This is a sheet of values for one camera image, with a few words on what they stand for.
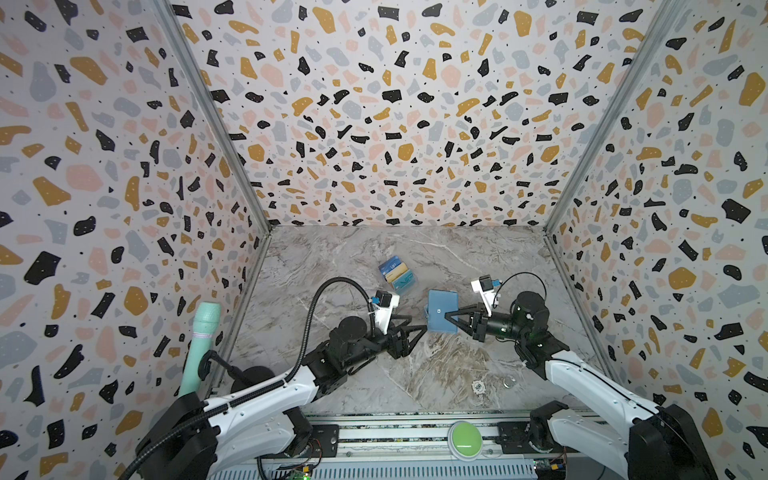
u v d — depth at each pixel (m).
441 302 0.72
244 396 0.46
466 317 0.71
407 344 0.65
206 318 0.59
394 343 0.64
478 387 0.83
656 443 0.41
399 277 1.01
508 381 0.82
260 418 0.47
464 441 0.72
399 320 0.73
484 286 0.69
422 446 0.73
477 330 0.68
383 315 0.65
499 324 0.68
